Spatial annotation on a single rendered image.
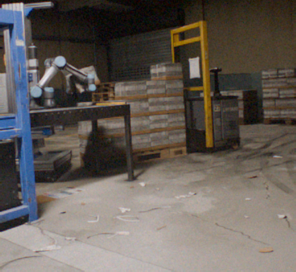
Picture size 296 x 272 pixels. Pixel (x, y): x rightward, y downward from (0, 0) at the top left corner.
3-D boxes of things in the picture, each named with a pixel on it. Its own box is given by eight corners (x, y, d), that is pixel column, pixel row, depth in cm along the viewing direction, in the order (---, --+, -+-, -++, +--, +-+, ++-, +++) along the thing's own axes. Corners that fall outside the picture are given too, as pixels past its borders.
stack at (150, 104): (80, 166, 479) (75, 102, 475) (154, 154, 535) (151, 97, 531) (91, 171, 445) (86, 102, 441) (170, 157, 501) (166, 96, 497)
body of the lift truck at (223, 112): (185, 147, 581) (182, 97, 577) (211, 143, 608) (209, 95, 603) (215, 152, 521) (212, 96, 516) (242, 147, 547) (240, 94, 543)
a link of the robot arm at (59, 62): (37, 100, 403) (67, 61, 411) (37, 100, 389) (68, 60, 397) (28, 93, 400) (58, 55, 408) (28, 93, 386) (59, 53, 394)
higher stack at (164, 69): (154, 155, 535) (149, 65, 528) (171, 151, 549) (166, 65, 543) (170, 157, 501) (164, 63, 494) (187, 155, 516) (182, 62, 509)
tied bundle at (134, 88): (114, 100, 502) (113, 83, 501) (133, 98, 516) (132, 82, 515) (127, 99, 469) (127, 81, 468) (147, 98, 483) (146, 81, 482)
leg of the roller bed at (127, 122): (131, 179, 390) (127, 115, 386) (135, 179, 386) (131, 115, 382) (127, 180, 385) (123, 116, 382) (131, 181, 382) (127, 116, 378)
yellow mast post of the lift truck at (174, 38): (176, 143, 576) (170, 30, 567) (181, 142, 581) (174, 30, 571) (180, 143, 568) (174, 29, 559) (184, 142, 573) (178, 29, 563)
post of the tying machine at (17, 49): (32, 218, 278) (17, 13, 270) (39, 220, 272) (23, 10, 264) (22, 221, 271) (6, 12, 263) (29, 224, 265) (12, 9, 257)
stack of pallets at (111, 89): (117, 122, 1254) (115, 83, 1247) (140, 121, 1197) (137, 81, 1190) (90, 126, 1148) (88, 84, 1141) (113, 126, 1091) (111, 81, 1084)
